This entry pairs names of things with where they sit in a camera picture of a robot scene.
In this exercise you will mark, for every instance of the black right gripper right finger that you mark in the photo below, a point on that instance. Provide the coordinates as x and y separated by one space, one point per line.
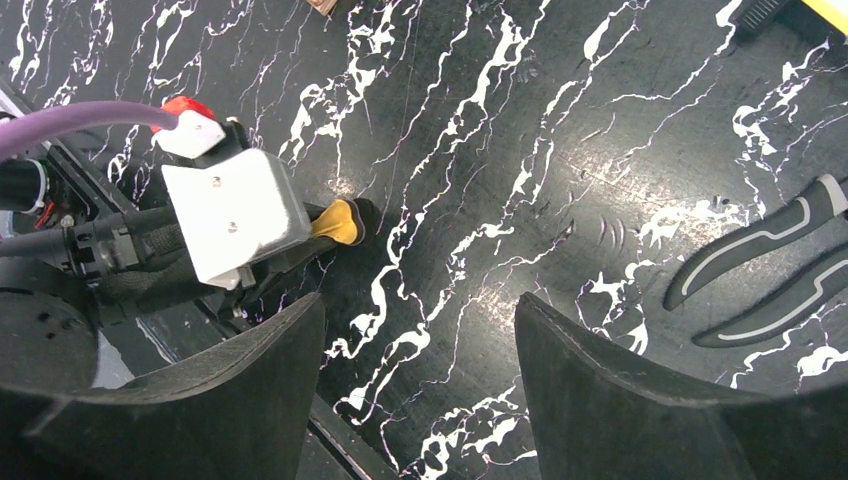
600 411

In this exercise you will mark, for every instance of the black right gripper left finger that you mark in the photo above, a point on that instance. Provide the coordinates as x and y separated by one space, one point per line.
238 410

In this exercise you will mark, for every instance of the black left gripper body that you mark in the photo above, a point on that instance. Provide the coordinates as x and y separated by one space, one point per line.
141 259

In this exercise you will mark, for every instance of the yellow black eraser pad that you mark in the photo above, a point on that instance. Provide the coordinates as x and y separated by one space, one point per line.
348 222

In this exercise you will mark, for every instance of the yellow-framed whiteboard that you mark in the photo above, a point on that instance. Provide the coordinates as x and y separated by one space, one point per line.
835 12

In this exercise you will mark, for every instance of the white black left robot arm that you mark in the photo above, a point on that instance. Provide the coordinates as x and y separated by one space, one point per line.
60 286

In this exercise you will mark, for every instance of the plywood board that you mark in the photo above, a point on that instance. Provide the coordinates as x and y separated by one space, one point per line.
323 7

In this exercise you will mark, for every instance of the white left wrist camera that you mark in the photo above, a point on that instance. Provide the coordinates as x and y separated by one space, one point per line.
236 212

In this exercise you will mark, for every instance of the black grey wire stripper pliers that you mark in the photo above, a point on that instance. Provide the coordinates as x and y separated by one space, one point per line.
787 291

